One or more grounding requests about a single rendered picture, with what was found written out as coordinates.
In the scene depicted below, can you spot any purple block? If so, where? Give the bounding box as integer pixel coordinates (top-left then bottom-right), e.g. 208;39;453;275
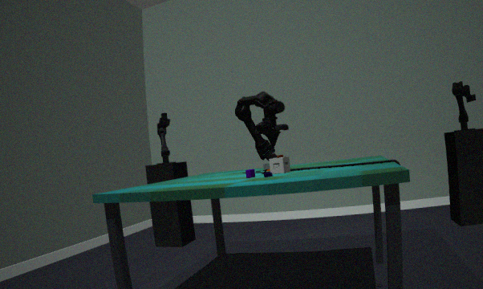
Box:
246;169;255;178

